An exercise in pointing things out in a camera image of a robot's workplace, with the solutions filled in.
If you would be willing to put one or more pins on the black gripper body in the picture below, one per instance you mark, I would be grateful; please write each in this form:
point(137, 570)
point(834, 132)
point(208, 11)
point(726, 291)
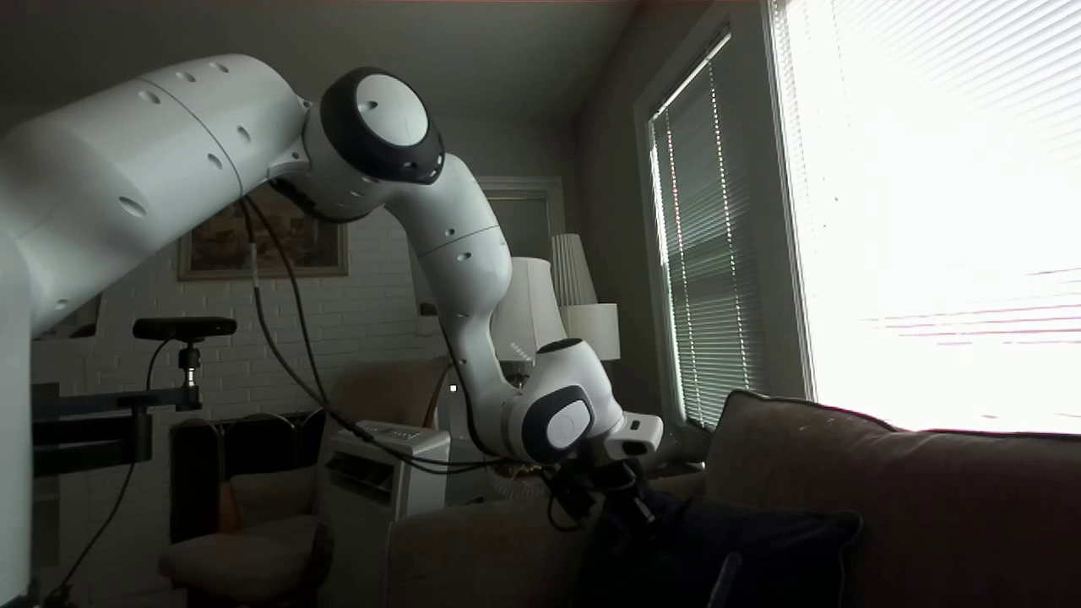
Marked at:
point(596, 477)

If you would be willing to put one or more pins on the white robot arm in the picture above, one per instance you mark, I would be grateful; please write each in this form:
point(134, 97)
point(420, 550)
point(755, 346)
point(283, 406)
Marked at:
point(137, 170)

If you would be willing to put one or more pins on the beige fabric sofa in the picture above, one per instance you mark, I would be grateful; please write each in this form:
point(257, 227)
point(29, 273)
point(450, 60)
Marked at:
point(483, 551)

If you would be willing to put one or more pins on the short white lampshade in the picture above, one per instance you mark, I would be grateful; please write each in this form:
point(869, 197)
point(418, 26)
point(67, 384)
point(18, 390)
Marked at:
point(596, 332)

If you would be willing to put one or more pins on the beige sofa back cushion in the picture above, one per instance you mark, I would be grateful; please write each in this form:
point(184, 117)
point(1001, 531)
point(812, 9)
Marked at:
point(990, 519)
point(789, 461)

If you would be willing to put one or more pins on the tall white lampshade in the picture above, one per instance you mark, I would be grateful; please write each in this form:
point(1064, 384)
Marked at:
point(572, 273)

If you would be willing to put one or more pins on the white portable air conditioner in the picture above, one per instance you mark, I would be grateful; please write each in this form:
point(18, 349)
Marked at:
point(373, 483)

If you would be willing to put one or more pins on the narrow window blinds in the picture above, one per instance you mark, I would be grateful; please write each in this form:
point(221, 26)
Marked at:
point(703, 249)

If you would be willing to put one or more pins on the dark chair with beige cushion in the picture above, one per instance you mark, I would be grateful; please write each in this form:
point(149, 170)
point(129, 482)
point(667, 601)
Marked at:
point(240, 559)

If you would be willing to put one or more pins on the large window blinds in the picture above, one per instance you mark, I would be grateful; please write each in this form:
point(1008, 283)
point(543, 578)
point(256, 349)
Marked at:
point(933, 223)

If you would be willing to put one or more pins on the black stereo camera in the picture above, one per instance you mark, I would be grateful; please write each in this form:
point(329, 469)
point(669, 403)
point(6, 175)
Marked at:
point(187, 330)

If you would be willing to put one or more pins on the framed wall picture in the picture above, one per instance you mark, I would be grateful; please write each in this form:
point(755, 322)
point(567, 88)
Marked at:
point(208, 254)

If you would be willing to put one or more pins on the black camera stand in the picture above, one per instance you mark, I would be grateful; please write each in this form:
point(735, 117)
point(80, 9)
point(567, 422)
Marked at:
point(80, 433)

